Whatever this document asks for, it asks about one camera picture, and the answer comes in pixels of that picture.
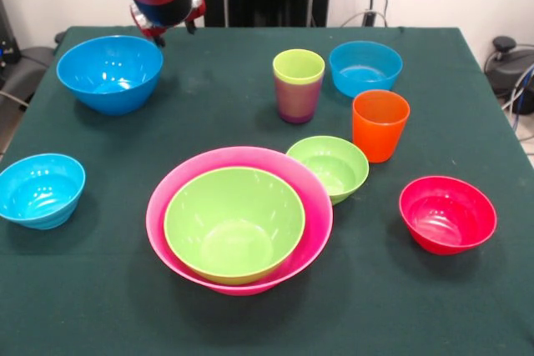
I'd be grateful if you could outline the purple cup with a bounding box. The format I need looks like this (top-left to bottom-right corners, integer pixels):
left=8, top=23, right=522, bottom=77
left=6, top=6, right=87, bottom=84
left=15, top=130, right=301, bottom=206
left=275, top=78, right=325, bottom=125

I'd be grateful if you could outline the large pink bowl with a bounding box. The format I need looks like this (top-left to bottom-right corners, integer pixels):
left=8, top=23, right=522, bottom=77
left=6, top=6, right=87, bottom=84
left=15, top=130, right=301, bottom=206
left=146, top=146, right=334, bottom=296

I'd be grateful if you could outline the small red-pink bowl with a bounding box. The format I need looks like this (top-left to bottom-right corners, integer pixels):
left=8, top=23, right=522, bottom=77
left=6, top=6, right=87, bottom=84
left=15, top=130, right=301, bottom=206
left=398, top=175, right=498, bottom=256

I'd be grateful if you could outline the black wheel base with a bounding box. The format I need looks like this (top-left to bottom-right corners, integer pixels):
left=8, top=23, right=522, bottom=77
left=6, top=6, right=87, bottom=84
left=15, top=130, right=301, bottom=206
left=486, top=36, right=534, bottom=115
left=0, top=31, right=68, bottom=123

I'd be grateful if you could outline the lime green cup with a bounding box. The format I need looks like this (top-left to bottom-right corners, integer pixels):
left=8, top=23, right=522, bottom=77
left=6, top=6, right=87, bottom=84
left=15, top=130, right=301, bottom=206
left=272, top=48, right=326, bottom=87

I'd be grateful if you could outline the orange cup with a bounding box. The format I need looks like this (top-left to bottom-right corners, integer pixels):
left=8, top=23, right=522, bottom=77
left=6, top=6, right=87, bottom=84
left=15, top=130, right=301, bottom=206
left=351, top=89, right=411, bottom=164

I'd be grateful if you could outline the medium blue bowl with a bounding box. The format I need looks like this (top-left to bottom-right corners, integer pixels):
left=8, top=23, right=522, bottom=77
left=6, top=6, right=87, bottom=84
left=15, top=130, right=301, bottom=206
left=328, top=40, right=404, bottom=99

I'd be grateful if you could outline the large green bowl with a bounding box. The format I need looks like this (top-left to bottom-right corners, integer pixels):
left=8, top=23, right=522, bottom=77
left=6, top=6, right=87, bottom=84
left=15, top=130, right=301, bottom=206
left=164, top=166, right=306, bottom=285

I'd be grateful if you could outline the small green bowl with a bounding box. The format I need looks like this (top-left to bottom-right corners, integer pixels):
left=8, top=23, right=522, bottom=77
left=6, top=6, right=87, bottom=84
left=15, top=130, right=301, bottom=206
left=286, top=135, right=370, bottom=205

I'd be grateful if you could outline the dark green table cloth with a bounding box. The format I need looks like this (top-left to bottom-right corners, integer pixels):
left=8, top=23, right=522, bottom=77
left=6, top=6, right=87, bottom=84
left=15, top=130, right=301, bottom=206
left=0, top=26, right=534, bottom=356

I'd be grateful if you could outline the small light blue bowl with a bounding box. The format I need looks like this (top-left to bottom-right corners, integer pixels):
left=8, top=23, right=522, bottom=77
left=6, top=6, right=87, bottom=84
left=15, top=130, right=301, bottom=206
left=0, top=153, right=87, bottom=231

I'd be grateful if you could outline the large blue bowl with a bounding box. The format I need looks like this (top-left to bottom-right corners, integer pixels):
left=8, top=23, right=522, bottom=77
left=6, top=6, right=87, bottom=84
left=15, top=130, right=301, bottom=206
left=56, top=35, right=164, bottom=116

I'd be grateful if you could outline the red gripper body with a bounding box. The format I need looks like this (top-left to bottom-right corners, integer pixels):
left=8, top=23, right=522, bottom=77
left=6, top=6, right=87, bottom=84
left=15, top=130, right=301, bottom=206
left=130, top=0, right=207, bottom=39

